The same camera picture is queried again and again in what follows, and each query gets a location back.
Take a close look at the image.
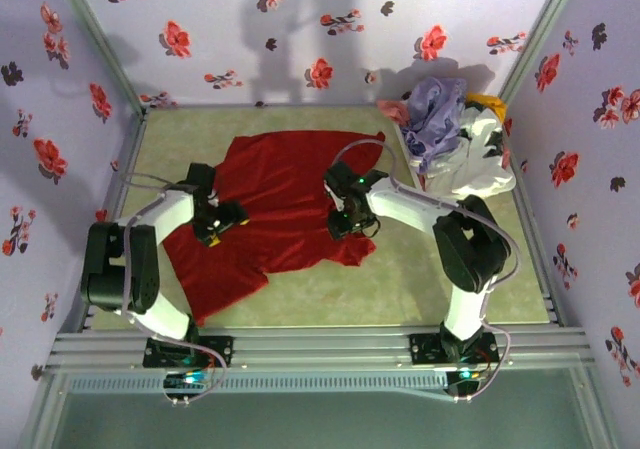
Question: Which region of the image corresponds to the red t-shirt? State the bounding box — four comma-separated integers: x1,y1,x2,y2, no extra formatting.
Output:
162,129,388,327

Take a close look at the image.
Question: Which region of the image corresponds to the white plastic basket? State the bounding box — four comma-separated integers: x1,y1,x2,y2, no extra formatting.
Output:
394,122,454,204

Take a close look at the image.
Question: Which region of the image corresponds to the pink t-shirt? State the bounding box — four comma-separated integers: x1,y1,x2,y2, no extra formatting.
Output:
376,98,414,127

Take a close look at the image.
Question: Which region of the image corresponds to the purple t-shirt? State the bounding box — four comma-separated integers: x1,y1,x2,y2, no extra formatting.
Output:
401,75,469,176

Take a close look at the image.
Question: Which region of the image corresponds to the white t-shirt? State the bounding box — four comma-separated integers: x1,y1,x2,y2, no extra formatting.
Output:
423,105,518,204

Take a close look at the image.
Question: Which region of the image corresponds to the yellow t-shirt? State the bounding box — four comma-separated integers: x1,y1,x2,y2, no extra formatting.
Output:
465,92,508,121

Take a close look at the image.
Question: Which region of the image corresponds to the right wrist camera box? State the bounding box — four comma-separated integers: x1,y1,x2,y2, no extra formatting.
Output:
323,160,360,192

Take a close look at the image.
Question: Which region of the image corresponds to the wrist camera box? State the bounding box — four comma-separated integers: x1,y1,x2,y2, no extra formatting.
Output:
185,161,218,193
323,160,360,192

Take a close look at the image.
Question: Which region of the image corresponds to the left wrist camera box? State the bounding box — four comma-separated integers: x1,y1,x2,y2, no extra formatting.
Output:
185,161,218,193

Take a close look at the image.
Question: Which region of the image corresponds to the right arm lavender cable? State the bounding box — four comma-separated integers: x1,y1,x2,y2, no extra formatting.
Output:
331,138,522,403

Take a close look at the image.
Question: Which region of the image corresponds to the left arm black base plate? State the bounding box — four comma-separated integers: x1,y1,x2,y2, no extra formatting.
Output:
143,335,235,370

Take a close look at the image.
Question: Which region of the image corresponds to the thin aluminium back rail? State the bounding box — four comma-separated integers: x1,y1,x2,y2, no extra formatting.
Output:
144,101,401,112

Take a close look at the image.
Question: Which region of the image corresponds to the aluminium mounting rail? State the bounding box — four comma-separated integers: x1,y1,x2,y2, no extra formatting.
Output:
47,325,596,371

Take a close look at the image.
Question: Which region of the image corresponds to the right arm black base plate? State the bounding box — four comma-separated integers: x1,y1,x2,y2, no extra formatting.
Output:
408,332,501,368

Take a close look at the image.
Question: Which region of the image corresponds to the grey slotted cable duct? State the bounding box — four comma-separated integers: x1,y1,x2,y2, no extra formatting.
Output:
64,372,451,396

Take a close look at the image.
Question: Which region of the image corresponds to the aluminium corner post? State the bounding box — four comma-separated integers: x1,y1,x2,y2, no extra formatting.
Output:
491,0,584,113
49,0,150,116

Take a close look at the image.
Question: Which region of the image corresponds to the aluminium frame leg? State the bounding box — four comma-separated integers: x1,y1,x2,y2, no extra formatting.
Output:
569,368,619,449
19,371,69,449

